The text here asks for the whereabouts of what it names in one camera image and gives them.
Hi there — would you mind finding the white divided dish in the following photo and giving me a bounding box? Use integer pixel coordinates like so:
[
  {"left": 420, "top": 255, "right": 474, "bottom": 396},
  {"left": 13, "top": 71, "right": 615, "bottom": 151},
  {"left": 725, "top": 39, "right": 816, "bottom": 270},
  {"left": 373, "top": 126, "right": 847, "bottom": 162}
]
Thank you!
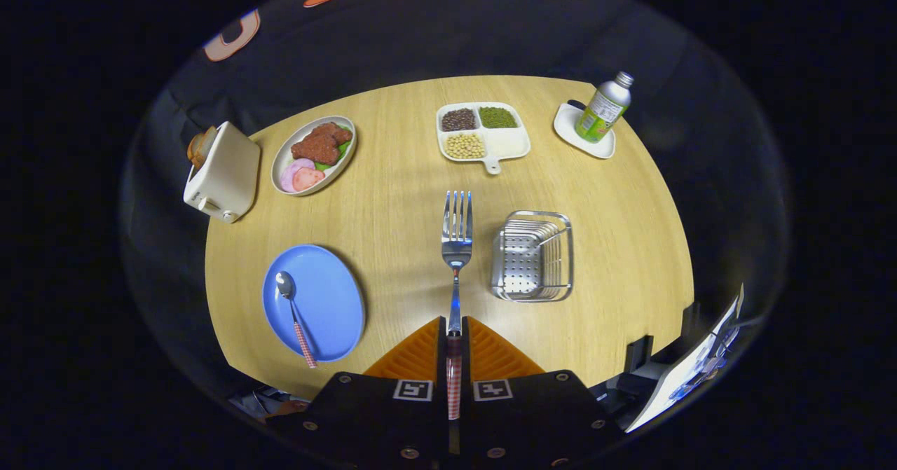
[{"left": 436, "top": 102, "right": 531, "bottom": 175}]

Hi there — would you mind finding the grey garment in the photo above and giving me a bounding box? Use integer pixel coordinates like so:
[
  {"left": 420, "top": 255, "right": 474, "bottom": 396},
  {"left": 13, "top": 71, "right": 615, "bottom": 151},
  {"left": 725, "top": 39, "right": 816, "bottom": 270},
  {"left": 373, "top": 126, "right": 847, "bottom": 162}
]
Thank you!
[{"left": 228, "top": 384, "right": 309, "bottom": 422}]

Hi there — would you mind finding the pile of yellow soybeans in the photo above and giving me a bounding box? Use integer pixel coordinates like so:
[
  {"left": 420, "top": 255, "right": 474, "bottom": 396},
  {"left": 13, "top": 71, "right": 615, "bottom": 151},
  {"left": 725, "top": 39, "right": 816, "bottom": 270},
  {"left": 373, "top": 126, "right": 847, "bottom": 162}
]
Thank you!
[{"left": 446, "top": 133, "right": 486, "bottom": 160}]

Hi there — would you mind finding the white toaster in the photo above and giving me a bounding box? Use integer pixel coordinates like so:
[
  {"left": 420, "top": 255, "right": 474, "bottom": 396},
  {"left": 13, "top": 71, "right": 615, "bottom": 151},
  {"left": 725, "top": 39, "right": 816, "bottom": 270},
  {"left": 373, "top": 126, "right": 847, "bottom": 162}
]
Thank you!
[{"left": 184, "top": 121, "right": 261, "bottom": 224}]

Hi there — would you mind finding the brown meat patty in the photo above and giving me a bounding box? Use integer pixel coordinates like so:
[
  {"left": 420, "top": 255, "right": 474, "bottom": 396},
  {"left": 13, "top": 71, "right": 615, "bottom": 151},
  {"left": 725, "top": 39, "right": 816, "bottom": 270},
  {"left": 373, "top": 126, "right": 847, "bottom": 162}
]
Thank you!
[{"left": 291, "top": 122, "right": 353, "bottom": 166}]

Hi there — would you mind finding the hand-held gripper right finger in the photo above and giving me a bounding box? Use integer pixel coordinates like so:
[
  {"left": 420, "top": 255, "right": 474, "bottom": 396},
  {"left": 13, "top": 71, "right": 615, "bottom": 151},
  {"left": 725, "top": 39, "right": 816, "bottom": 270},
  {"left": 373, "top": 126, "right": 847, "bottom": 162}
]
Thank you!
[{"left": 460, "top": 316, "right": 624, "bottom": 470}]

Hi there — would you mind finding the metal wire basket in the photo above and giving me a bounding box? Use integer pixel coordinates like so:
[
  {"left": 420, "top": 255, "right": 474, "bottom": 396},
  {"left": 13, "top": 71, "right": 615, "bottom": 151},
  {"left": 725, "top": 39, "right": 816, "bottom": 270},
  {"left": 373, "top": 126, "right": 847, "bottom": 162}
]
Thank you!
[{"left": 491, "top": 210, "right": 575, "bottom": 303}]

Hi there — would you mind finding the black stand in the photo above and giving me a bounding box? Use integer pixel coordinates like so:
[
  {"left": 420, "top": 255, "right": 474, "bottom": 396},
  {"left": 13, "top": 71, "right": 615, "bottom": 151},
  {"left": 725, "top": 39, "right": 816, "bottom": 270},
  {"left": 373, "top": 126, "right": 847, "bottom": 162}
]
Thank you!
[{"left": 620, "top": 302, "right": 701, "bottom": 387}]

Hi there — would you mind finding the salmon pink ham slice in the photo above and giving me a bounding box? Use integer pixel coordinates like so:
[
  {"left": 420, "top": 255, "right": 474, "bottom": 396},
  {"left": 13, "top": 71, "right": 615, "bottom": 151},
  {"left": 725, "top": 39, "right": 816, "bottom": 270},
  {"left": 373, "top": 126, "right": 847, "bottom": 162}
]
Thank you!
[{"left": 292, "top": 167, "right": 326, "bottom": 192}]

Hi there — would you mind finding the spoon with red checked handle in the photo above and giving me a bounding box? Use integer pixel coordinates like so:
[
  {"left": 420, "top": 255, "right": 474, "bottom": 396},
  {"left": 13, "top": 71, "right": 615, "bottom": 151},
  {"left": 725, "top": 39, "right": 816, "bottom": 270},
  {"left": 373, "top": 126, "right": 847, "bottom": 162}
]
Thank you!
[{"left": 275, "top": 271, "right": 318, "bottom": 369}]

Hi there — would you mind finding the pile of dark red beans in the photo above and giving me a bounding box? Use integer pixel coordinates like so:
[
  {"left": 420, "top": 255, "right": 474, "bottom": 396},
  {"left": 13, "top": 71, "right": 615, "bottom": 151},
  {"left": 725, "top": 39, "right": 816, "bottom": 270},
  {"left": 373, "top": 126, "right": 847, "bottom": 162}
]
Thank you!
[{"left": 441, "top": 108, "right": 479, "bottom": 132}]

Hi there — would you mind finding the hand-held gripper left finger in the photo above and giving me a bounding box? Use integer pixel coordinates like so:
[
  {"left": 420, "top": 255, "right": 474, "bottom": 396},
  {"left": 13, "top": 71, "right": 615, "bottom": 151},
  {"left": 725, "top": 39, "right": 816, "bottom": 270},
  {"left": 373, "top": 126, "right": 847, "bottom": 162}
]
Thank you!
[{"left": 263, "top": 316, "right": 449, "bottom": 470}]

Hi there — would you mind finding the white square coaster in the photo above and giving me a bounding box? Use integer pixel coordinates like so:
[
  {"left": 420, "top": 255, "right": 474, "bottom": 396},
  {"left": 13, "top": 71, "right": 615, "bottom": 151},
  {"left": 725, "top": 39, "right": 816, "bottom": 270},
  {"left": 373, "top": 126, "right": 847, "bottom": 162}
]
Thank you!
[{"left": 553, "top": 100, "right": 617, "bottom": 160}]

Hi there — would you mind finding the green label metal bottle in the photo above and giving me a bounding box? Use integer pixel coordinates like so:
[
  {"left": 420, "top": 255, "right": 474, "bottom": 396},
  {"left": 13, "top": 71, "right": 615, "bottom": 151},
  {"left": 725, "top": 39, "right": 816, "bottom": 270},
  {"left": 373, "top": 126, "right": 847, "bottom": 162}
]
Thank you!
[{"left": 575, "top": 71, "right": 635, "bottom": 144}]

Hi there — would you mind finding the blue plate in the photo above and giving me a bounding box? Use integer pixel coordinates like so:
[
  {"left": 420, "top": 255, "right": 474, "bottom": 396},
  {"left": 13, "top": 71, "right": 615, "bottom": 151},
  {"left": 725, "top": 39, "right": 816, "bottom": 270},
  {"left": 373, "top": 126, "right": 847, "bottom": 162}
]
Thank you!
[{"left": 262, "top": 244, "right": 367, "bottom": 363}]

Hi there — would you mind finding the pale pink ham slice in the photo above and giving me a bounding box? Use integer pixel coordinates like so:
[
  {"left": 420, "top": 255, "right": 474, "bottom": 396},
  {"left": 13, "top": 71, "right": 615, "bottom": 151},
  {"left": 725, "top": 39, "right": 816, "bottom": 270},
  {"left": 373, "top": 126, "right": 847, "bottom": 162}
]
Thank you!
[{"left": 280, "top": 159, "right": 316, "bottom": 192}]

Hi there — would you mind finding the white oval plate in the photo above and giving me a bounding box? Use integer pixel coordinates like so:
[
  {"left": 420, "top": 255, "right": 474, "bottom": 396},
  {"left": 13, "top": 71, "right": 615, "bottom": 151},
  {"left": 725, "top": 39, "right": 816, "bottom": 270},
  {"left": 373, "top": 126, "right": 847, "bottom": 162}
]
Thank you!
[{"left": 271, "top": 115, "right": 357, "bottom": 197}]

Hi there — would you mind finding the green lettuce leaf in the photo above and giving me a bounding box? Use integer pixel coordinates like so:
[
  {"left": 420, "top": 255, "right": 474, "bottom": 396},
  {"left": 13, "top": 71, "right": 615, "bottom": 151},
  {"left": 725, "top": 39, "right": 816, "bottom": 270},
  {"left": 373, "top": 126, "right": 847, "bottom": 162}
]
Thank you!
[{"left": 314, "top": 123, "right": 353, "bottom": 172}]

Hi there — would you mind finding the brown bread slice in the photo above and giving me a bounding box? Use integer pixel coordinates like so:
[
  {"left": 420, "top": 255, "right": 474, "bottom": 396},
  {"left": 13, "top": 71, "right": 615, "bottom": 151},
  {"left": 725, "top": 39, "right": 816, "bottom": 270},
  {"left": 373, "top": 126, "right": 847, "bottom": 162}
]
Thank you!
[{"left": 187, "top": 126, "right": 218, "bottom": 170}]

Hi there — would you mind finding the fork with red checked handle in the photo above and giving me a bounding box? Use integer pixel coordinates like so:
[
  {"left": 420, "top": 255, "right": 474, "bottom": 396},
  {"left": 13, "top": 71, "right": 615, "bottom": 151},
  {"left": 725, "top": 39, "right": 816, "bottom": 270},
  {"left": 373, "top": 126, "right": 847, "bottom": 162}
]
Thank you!
[{"left": 441, "top": 190, "right": 474, "bottom": 422}]

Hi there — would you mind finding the pile of green beans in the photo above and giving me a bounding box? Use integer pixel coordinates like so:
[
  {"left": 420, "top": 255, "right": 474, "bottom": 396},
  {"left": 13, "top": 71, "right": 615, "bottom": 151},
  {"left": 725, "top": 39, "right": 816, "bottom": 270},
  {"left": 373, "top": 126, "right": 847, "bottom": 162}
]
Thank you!
[{"left": 479, "top": 106, "right": 519, "bottom": 130}]

